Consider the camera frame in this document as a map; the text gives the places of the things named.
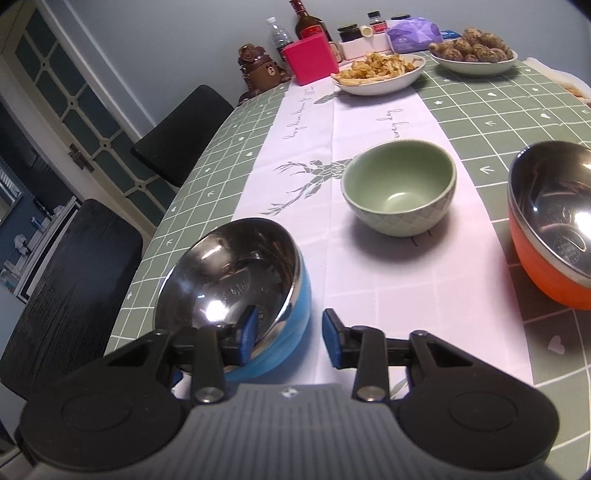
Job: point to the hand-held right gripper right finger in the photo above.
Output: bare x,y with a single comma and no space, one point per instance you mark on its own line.
332,339

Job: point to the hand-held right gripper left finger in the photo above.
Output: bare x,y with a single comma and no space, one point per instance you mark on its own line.
247,334

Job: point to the blue steel bowl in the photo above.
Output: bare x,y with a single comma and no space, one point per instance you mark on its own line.
231,277

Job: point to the green ceramic bowl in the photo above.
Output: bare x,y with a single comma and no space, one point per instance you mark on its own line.
397,184

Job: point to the orange steel bowl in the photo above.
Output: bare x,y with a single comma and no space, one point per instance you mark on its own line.
545,221

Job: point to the black chair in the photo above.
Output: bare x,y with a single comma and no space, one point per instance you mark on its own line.
184,134
69,300

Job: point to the white deer table runner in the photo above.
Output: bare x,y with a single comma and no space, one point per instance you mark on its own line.
304,152

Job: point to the white shelf unit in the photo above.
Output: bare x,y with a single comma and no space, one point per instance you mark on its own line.
41,249

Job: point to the white bowl of fries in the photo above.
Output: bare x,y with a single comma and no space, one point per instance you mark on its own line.
378,78

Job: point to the brown bear bottle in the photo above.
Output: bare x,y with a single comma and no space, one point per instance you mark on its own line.
261,69

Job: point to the pink box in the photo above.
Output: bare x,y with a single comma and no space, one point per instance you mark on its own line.
311,62

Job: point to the glass-paned door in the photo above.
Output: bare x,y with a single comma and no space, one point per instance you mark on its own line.
83,92

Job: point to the white organiser tray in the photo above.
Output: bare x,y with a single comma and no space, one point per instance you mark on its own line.
364,46

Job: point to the clear water bottle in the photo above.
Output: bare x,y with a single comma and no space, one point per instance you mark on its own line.
278,37

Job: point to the dark jar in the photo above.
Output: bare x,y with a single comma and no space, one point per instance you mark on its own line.
348,33

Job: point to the yellow round cap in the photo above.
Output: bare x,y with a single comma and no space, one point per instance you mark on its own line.
365,31

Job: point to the brown liquor bottle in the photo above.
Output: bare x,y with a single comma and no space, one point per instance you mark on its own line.
309,25

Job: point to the white bowl of brown snacks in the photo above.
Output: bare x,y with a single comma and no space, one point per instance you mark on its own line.
473,57

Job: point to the purple bag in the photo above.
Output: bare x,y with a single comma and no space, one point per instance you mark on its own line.
413,33

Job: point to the small black-capped bottle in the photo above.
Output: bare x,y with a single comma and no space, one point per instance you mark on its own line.
376,21

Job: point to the blue packet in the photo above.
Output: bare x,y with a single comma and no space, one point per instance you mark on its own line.
449,34

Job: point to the flat-lidded jar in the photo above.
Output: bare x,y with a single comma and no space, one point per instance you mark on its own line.
400,17

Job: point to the white plastic bag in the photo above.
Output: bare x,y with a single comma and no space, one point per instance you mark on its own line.
561,78

